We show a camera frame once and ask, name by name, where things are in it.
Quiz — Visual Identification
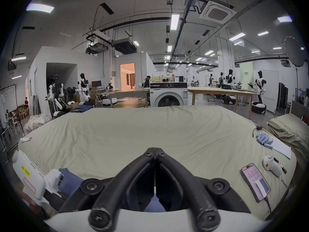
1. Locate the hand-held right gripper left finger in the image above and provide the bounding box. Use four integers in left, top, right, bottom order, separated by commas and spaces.
59, 148, 155, 229

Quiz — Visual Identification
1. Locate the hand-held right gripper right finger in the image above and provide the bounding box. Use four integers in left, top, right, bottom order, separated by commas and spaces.
155, 148, 250, 229

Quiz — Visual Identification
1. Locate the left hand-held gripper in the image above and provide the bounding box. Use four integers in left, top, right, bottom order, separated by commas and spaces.
12, 150, 65, 207

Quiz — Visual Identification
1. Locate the person's left hand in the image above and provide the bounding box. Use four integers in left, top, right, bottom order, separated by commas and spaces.
20, 193, 49, 220

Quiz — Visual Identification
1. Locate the bed with beige sheet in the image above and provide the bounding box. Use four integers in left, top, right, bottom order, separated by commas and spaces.
18, 105, 297, 222

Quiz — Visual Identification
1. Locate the pile of white cloths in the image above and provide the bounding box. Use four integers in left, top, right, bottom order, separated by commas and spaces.
24, 114, 52, 131

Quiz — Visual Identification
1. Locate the smartphone with pink case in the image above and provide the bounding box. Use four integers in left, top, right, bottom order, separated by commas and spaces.
240, 163, 271, 203

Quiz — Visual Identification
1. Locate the round wooden table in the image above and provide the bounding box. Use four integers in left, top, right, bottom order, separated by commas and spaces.
113, 101, 148, 109

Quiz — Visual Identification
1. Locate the black clothes rack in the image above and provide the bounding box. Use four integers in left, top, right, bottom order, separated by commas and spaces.
0, 83, 26, 152

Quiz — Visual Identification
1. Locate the folded dark blue garment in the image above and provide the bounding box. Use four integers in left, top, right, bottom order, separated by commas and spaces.
70, 105, 94, 113

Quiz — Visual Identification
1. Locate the white washing machine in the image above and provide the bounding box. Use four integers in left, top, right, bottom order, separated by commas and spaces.
150, 82, 189, 108

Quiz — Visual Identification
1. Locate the long wooden table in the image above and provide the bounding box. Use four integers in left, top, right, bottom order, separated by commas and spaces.
99, 88, 150, 106
187, 86, 259, 120

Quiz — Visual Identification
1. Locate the white humanoid robot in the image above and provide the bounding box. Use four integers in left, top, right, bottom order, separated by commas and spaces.
75, 73, 95, 106
46, 74, 73, 118
221, 69, 237, 105
248, 70, 267, 114

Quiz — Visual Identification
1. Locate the white hand controller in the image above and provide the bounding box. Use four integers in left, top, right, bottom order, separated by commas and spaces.
263, 155, 283, 177

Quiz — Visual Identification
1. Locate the group of blue batteries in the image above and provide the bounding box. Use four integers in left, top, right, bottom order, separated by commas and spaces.
255, 132, 275, 149

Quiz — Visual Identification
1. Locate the white paper sheet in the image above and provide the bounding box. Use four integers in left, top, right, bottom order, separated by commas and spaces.
270, 138, 292, 160

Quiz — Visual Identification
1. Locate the brown headboard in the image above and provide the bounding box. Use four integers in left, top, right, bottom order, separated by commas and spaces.
290, 100, 309, 126

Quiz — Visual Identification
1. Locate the black reflector on stand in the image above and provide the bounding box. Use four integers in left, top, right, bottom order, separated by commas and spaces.
283, 35, 307, 111

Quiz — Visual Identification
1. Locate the short black cable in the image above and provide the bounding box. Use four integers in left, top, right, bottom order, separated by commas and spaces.
252, 126, 264, 138

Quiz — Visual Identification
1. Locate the black phone cable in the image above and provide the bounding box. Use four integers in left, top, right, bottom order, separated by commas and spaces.
264, 195, 272, 214

